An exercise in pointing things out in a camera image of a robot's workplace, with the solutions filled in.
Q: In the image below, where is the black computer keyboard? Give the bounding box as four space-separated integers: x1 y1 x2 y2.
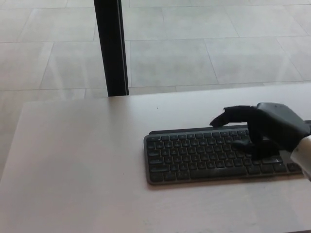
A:
143 122 311 186

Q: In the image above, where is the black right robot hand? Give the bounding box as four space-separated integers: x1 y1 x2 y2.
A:
209 102 311 161

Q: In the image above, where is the black window frame post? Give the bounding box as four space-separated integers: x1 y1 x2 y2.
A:
93 0 130 97

